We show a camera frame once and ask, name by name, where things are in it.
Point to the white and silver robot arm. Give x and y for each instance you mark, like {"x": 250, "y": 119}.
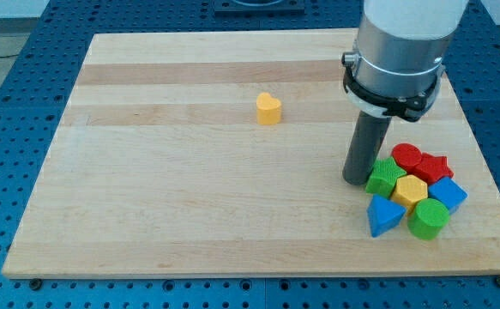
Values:
{"x": 396, "y": 63}

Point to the yellow heart block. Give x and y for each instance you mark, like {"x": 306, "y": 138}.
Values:
{"x": 268, "y": 109}

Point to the light wooden board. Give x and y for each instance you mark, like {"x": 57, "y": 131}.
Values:
{"x": 159, "y": 169}

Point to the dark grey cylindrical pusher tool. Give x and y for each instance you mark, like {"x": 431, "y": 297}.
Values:
{"x": 367, "y": 139}

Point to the green star block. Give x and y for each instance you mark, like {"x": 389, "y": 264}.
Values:
{"x": 383, "y": 177}

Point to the blue triangle block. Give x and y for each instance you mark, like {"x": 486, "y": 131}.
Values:
{"x": 383, "y": 215}

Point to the red cylinder block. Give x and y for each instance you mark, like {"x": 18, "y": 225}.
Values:
{"x": 407, "y": 156}

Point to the yellow hexagon block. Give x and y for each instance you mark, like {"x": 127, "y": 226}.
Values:
{"x": 408, "y": 191}

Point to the red star block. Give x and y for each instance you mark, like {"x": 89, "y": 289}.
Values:
{"x": 432, "y": 168}

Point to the green cylinder block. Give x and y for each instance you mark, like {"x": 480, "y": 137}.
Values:
{"x": 427, "y": 220}

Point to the blue cube block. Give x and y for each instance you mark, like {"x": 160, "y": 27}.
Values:
{"x": 449, "y": 193}

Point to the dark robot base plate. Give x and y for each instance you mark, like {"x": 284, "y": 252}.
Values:
{"x": 230, "y": 7}

